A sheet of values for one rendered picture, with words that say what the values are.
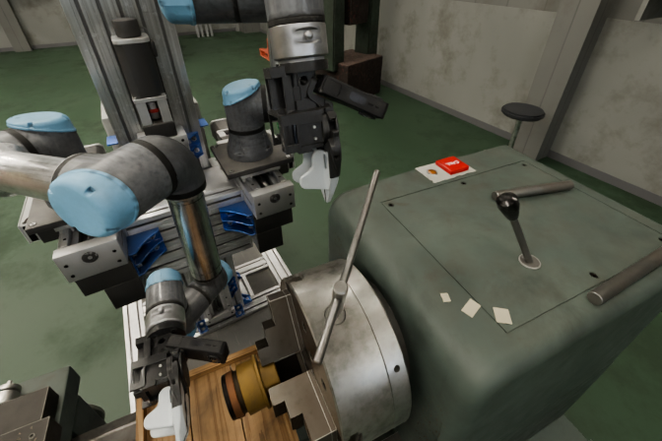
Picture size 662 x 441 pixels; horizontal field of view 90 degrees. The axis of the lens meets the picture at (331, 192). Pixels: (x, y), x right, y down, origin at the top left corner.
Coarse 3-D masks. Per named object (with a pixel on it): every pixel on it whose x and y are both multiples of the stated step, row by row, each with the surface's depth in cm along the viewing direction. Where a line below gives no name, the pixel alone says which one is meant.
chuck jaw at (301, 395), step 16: (288, 384) 56; (304, 384) 56; (272, 400) 54; (288, 400) 54; (304, 400) 54; (320, 400) 54; (304, 416) 52; (320, 416) 52; (320, 432) 50; (336, 432) 51
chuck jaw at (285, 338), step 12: (288, 288) 62; (276, 300) 58; (288, 300) 59; (276, 312) 58; (288, 312) 59; (264, 324) 60; (276, 324) 58; (288, 324) 59; (276, 336) 58; (288, 336) 59; (300, 336) 60; (264, 348) 57; (276, 348) 58; (288, 348) 59; (300, 348) 60; (264, 360) 57
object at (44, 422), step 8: (48, 416) 59; (32, 424) 58; (40, 424) 58; (48, 424) 59; (56, 424) 61; (8, 432) 58; (16, 432) 58; (24, 432) 58; (32, 432) 58; (40, 432) 58; (48, 432) 58; (56, 432) 60; (0, 440) 57; (8, 440) 57; (16, 440) 57; (24, 440) 57; (32, 440) 57; (40, 440) 57; (48, 440) 58; (56, 440) 60
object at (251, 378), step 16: (240, 368) 57; (256, 368) 56; (272, 368) 58; (224, 384) 55; (240, 384) 55; (256, 384) 55; (272, 384) 57; (240, 400) 55; (256, 400) 55; (240, 416) 55
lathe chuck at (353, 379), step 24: (312, 288) 56; (312, 312) 52; (360, 312) 53; (312, 336) 50; (336, 336) 50; (360, 336) 51; (312, 360) 56; (336, 360) 49; (360, 360) 49; (336, 384) 48; (360, 384) 49; (384, 384) 50; (336, 408) 47; (360, 408) 48; (384, 408) 50; (360, 432) 50; (384, 432) 54
